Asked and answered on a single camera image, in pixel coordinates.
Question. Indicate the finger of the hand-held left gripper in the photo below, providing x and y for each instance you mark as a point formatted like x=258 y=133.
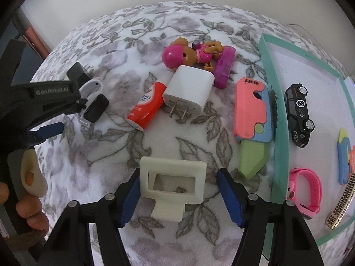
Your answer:
x=50 y=130
x=76 y=105

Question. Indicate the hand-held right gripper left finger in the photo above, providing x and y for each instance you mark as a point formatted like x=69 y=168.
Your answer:
x=130 y=196

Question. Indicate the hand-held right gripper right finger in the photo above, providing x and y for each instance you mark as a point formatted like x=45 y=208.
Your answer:
x=231 y=199

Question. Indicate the black and white clip device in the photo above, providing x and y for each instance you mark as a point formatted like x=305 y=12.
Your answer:
x=95 y=108

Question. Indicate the cream hair clip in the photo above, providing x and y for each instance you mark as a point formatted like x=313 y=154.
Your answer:
x=172 y=196

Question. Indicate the red and white bottle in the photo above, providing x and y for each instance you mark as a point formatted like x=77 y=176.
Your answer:
x=147 y=102

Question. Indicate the pink smartwatch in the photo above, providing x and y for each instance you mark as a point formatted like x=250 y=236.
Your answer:
x=313 y=183

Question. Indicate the pink toy knife green blade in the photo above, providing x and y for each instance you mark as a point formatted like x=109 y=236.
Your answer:
x=246 y=108

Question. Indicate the gold patterned harmonica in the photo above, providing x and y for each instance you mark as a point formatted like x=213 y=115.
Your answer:
x=341 y=207

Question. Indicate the white charger plug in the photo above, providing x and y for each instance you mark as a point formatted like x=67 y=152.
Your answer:
x=185 y=88

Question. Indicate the black toy car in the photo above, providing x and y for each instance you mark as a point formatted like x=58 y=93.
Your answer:
x=298 y=110

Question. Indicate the orange and blue toy knife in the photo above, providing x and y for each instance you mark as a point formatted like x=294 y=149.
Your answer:
x=344 y=160

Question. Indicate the teal-rimmed white box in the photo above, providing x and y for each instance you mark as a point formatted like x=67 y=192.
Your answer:
x=313 y=69

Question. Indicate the person's left hand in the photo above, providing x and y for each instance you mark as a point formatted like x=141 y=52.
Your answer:
x=30 y=213

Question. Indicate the dark cabinet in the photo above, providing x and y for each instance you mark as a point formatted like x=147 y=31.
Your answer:
x=19 y=30

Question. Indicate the pink dog toy figure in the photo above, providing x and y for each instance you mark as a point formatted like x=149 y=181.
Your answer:
x=174 y=55

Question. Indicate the purple plastic toy piece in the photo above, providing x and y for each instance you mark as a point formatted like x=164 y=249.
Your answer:
x=224 y=66

